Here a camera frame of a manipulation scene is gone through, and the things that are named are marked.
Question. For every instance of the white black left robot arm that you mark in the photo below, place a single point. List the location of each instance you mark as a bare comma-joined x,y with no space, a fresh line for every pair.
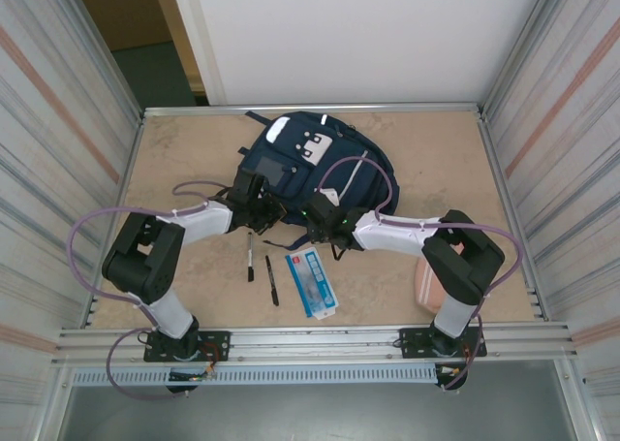
203,223

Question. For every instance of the blue stationery package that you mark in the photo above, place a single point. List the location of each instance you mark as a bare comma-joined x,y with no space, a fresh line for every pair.
310,281

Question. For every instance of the navy blue backpack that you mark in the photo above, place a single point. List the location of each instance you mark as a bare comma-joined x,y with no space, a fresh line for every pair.
339,169

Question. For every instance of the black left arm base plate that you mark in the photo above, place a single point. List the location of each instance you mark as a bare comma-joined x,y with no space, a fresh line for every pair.
215,344

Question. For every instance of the corrugated metal enclosure panel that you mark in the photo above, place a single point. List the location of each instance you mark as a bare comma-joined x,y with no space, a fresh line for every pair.
48,169
571,169

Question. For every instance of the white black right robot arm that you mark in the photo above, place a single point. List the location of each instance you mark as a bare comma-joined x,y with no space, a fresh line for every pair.
392,232

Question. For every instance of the white barrel black marker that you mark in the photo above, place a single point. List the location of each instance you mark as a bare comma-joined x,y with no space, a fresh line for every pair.
250,257

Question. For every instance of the white door frame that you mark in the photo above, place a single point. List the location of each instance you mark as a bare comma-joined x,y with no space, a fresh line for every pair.
198,39

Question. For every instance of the aluminium table side rail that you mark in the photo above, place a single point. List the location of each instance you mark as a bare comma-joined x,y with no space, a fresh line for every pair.
129,169
499,169

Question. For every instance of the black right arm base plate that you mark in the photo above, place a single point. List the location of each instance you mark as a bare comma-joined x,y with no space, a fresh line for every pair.
412,344

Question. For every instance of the grey metal sheet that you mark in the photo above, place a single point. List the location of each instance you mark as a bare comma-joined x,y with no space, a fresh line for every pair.
315,412

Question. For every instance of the aluminium table edge rail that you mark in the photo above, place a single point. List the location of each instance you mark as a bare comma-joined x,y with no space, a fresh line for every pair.
436,107

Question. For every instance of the pink pencil case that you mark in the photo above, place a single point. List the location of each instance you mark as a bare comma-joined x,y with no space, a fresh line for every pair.
428,291

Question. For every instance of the slim black pen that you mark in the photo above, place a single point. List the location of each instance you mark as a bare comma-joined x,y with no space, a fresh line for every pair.
271,278

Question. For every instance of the long aluminium mounting rail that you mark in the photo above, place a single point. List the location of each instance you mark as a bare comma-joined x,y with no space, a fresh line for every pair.
315,337

